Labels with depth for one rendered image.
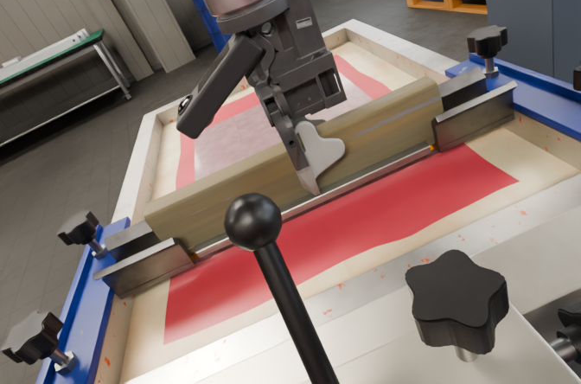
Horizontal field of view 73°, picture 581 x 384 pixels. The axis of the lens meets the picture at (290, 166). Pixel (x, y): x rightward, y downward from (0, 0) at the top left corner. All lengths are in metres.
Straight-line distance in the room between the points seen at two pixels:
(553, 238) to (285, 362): 0.19
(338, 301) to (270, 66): 0.23
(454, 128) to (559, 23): 0.64
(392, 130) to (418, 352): 0.29
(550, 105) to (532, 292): 0.27
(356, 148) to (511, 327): 0.28
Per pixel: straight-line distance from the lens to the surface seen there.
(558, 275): 0.28
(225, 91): 0.38
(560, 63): 1.13
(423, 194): 0.47
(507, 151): 0.52
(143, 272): 0.49
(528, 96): 0.53
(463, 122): 0.49
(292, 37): 0.39
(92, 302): 0.51
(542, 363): 0.21
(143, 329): 0.50
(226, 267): 0.49
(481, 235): 0.37
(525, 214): 0.39
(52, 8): 6.86
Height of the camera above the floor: 1.26
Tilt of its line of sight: 31 degrees down
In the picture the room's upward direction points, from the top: 25 degrees counter-clockwise
